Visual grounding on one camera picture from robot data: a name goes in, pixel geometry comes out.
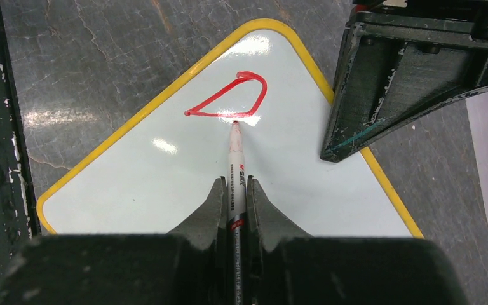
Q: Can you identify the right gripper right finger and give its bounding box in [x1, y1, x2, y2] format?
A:
[247, 175, 311, 248]

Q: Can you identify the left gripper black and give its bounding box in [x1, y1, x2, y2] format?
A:
[320, 0, 488, 163]

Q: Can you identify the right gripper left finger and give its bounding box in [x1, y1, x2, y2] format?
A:
[168, 177, 227, 242]

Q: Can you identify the red whiteboard marker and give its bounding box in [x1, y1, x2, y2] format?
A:
[227, 121, 247, 304]

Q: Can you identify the yellow framed whiteboard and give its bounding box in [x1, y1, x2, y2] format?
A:
[36, 18, 422, 237]

